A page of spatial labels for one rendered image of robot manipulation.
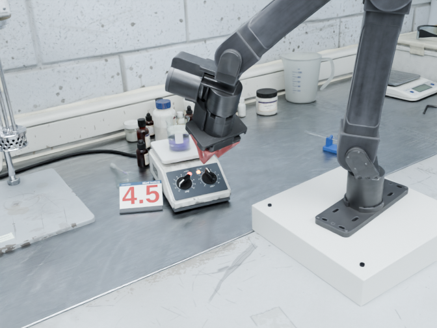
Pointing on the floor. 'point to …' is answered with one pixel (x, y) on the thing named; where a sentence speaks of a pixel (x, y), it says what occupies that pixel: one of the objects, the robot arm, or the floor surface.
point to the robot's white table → (261, 289)
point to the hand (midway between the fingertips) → (210, 155)
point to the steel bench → (388, 115)
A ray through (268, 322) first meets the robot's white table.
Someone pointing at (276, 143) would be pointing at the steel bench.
